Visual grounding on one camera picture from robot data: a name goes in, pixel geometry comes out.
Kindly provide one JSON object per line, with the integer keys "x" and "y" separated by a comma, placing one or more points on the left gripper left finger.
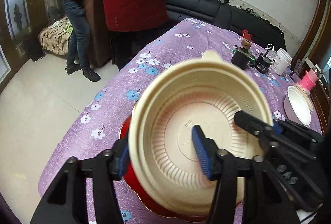
{"x": 65, "y": 199}

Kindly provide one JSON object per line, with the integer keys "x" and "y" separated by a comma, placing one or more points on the black leather sofa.
{"x": 228, "y": 17}

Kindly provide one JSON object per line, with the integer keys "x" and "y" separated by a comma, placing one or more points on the black motor with wooden knob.
{"x": 242, "y": 55}

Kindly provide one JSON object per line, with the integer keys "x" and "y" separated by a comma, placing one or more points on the person in dark jacket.
{"x": 78, "y": 43}

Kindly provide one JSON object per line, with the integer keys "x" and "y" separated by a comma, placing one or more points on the purple floral tablecloth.
{"x": 98, "y": 126}

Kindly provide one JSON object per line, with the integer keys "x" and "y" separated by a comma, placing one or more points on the large white bowl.
{"x": 296, "y": 107}

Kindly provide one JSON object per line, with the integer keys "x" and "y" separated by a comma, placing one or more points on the wooden glass panel door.
{"x": 21, "y": 23}

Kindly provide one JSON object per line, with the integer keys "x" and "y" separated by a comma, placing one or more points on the pink sleeved bottle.
{"x": 308, "y": 82}

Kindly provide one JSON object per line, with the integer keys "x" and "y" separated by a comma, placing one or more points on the beige ribbed disposable bowl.
{"x": 205, "y": 91}

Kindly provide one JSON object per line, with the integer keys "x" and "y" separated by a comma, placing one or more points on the white plastic jar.
{"x": 281, "y": 61}

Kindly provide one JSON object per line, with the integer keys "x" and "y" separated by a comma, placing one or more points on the patterned cushioned stool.
{"x": 55, "y": 37}

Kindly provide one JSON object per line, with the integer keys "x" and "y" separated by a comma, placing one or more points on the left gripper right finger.
{"x": 265, "y": 200}

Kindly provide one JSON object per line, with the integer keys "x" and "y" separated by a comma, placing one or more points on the green circuit part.
{"x": 252, "y": 61}

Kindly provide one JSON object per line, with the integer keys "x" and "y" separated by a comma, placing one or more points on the red scalloped plate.
{"x": 151, "y": 205}

